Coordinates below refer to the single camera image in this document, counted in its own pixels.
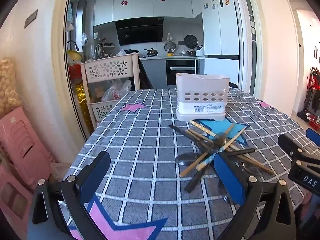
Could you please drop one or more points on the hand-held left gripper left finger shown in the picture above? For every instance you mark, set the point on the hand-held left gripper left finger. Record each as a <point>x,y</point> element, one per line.
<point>96,172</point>

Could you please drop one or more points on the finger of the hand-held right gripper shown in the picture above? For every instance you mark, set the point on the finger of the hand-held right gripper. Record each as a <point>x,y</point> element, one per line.
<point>313,135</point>
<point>290,146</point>

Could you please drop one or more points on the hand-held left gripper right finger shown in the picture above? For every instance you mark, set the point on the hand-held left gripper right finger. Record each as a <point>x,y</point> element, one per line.
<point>228,177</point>

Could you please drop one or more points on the pile of wooden chopsticks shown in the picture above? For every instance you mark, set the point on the pile of wooden chopsticks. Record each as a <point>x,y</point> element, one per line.
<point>235,136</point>

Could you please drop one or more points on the white plastic utensil holder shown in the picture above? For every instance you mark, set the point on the white plastic utensil holder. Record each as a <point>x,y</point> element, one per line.
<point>200,85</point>

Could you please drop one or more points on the small red box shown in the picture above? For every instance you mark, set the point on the small red box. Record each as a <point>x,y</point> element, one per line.
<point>315,125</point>

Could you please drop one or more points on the red and black bag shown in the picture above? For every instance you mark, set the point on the red and black bag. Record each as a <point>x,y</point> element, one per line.
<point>312,90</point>

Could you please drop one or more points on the grey checked tablecloth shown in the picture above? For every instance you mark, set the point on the grey checked tablecloth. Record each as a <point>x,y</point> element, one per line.
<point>140,142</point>

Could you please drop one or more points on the yellow oil bottle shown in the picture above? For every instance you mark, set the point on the yellow oil bottle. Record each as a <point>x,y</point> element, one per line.
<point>83,102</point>

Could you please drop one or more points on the pink plastic stool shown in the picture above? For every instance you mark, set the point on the pink plastic stool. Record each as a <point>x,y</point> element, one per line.
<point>12,205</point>
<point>22,140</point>

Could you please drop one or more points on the clear plastic bag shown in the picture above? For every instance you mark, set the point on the clear plastic bag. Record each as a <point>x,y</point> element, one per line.
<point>116,91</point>

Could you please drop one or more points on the red basin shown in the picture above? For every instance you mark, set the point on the red basin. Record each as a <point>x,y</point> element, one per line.
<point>75,71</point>

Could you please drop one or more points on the beige plastic storage cart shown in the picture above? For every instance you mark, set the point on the beige plastic storage cart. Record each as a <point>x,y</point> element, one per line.
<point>107,68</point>

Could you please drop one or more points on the black built-in oven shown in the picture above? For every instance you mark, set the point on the black built-in oven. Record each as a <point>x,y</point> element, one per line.
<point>180,76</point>

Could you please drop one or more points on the yellow basin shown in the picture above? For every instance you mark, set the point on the yellow basin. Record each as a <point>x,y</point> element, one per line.
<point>73,56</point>

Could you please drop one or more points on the bag of white puffs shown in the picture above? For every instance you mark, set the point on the bag of white puffs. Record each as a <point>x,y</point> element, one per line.
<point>7,87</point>

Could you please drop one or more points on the black wok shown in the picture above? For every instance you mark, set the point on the black wok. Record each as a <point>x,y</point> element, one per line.
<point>131,51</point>

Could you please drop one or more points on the white rice cooker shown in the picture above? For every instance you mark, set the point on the white rice cooker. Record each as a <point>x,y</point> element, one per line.
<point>200,51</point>

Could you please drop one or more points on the steel faucet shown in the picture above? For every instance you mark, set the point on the steel faucet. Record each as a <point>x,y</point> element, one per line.
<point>72,42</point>

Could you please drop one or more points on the black cooking pot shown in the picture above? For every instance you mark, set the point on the black cooking pot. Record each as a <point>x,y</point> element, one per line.
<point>151,52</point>

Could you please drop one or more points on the white fridge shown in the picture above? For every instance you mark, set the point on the white fridge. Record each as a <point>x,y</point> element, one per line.
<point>220,30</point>

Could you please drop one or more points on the black fan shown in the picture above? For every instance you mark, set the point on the black fan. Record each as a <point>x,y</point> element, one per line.
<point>190,41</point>

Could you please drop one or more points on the black range hood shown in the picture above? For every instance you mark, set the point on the black range hood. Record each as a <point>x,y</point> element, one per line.
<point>140,32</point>

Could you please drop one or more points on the dark wall ornament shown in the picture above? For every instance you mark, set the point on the dark wall ornament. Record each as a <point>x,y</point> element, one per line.
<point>317,55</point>

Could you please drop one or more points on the grey wall plate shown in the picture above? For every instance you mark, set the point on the grey wall plate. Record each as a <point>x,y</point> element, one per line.
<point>31,18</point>

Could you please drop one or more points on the white wall cabinets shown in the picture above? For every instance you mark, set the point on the white wall cabinets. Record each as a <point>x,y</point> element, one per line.
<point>142,5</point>

